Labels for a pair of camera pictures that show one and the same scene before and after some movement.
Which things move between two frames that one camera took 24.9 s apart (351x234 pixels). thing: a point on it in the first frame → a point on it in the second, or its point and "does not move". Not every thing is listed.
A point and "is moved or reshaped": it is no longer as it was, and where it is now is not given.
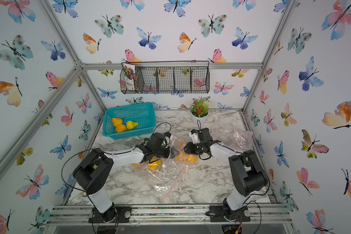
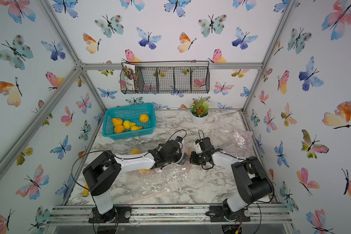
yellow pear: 121,127 does not move
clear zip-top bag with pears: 238,139 does not move
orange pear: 116,121 does not move
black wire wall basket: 169,77 does not move
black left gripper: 168,149 → 180,155
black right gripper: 189,148 → 192,158
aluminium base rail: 261,214 does not move
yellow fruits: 131,125 is moved or reshaped
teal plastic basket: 144,114 does not move
